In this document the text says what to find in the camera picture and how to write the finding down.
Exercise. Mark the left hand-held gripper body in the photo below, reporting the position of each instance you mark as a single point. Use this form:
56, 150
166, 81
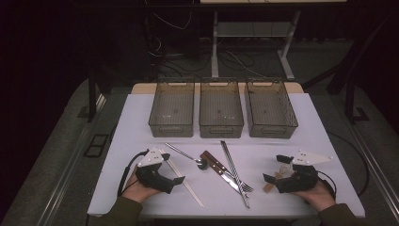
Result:
150, 175

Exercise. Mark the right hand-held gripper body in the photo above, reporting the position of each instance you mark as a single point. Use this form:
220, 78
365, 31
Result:
302, 180

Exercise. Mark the metal chopsticks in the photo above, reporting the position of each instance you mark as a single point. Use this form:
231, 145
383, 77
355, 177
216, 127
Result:
179, 174

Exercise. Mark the light wooden utensil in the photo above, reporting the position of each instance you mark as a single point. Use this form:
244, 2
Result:
270, 186

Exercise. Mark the dark translucent plastic bin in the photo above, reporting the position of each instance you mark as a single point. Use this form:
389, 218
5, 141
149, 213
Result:
172, 109
269, 109
221, 109

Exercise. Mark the person's left hand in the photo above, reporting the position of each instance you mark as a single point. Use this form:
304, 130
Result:
136, 192

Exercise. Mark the person's right hand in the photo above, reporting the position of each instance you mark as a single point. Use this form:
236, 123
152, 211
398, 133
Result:
320, 197

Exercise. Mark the black metal stand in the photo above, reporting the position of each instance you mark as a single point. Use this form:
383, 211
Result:
91, 100
350, 100

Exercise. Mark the white metal desk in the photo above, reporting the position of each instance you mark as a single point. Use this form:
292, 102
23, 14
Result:
251, 29

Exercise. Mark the black rectangular floor bracket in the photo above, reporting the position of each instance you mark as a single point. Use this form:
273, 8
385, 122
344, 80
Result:
89, 145

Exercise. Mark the aluminium floor rail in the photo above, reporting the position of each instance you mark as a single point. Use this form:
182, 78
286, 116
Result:
376, 163
62, 185

